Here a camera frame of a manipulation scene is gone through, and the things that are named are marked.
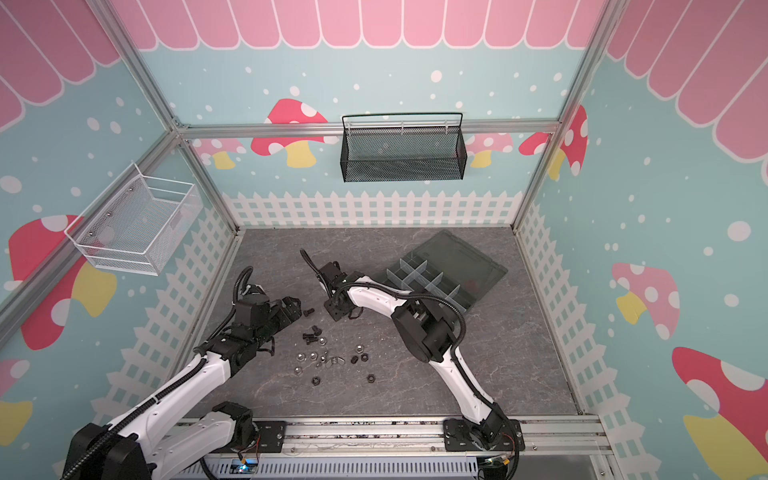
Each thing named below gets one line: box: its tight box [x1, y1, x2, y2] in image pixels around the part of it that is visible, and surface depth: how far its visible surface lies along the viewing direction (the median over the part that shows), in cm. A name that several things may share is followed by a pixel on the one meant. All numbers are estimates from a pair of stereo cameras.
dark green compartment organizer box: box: [386, 229, 509, 313], surface depth 111 cm
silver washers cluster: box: [294, 351, 345, 376], surface depth 88 cm
